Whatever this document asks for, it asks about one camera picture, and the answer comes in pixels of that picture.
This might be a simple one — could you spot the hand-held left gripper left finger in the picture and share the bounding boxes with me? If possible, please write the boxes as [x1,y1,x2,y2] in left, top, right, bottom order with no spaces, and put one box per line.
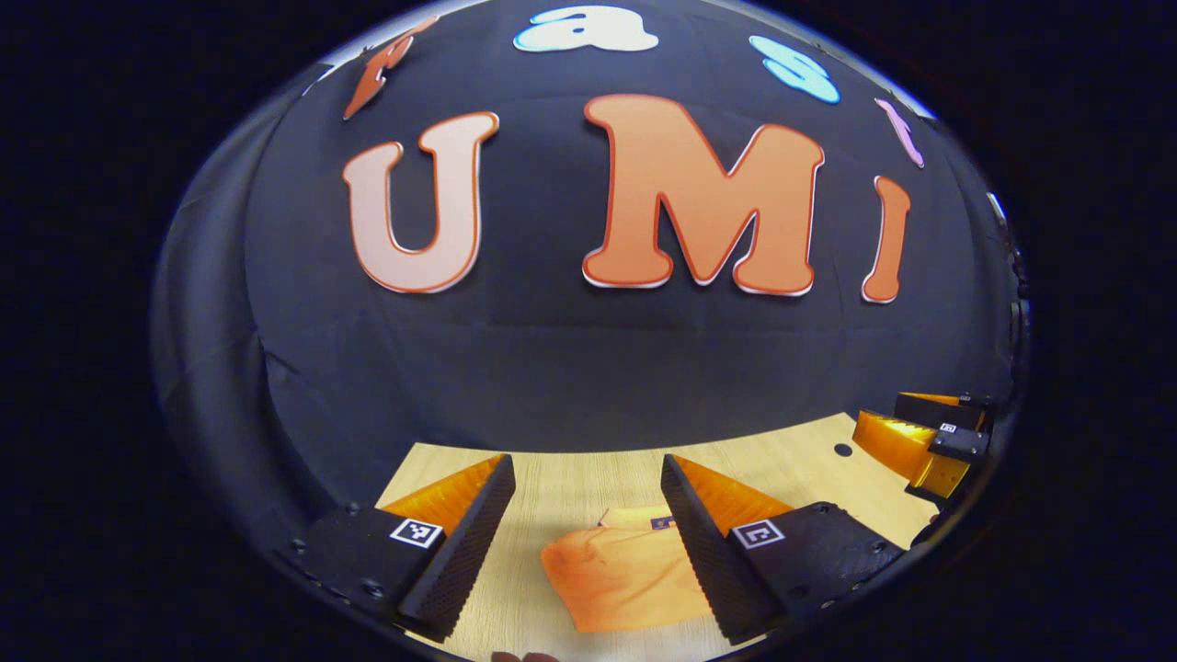
[274,453,517,645]

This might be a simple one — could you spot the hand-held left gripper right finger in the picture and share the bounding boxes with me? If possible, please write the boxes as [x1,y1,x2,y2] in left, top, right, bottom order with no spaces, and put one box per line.
[659,453,931,647]

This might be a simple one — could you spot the orange T-shirt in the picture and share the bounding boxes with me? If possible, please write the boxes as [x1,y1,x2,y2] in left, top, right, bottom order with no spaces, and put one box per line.
[540,504,716,634]

